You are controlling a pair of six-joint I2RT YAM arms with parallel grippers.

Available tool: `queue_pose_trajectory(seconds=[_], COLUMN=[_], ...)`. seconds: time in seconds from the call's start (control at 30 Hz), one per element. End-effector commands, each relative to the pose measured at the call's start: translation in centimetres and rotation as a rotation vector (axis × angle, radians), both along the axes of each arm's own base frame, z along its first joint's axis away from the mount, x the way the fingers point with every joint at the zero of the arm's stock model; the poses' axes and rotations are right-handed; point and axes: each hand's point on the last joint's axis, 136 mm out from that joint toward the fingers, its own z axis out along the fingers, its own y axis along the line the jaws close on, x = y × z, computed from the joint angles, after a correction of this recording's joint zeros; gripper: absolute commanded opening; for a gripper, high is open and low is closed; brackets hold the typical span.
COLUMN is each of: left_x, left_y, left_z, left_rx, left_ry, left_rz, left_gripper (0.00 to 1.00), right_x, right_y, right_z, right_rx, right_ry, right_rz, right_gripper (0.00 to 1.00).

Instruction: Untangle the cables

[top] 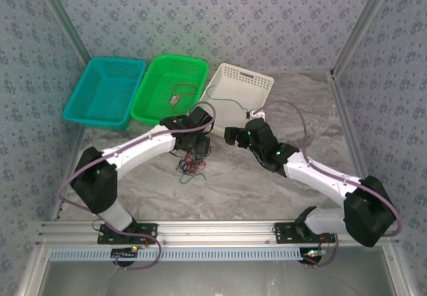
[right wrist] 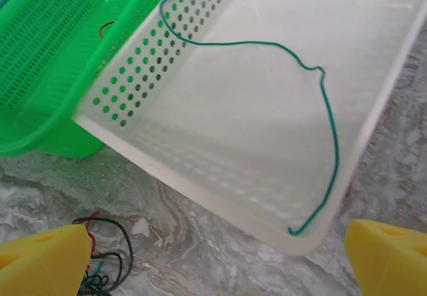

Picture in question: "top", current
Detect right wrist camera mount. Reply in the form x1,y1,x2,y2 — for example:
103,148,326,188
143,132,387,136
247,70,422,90
246,108,268,121

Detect aluminium mounting rail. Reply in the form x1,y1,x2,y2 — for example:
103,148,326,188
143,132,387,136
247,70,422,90
35,220,400,245

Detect coloured wires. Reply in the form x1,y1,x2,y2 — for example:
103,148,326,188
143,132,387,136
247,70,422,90
178,157,207,185

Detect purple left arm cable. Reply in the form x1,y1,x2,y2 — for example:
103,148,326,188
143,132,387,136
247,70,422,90
58,101,216,271

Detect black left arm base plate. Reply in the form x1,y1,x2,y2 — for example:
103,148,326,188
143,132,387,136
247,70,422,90
97,223,158,245

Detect teal plastic basket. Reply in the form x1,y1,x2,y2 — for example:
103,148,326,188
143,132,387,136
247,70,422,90
62,57,147,131

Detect white slotted cable duct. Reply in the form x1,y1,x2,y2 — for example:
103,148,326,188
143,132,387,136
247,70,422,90
49,246,303,262

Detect aluminium corner post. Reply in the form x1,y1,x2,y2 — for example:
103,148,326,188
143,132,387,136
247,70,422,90
330,0,400,77
33,0,93,63

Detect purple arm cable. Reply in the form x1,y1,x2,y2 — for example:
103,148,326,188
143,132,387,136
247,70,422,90
265,100,403,269
58,101,216,271

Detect black controller board with LED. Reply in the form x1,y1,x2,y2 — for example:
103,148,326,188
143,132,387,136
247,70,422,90
301,247,326,264
111,246,140,264

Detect green plastic basket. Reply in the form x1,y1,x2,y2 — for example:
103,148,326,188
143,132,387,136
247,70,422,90
129,53,209,127

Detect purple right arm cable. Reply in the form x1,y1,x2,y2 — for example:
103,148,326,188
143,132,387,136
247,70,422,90
265,100,403,269

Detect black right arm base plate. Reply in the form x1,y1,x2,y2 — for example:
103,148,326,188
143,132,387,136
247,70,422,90
274,222,336,245

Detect white plastic basket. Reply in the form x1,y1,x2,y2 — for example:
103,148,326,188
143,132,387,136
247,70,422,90
199,63,276,137

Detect thin green cable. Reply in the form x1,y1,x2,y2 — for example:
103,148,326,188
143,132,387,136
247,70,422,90
205,86,250,113

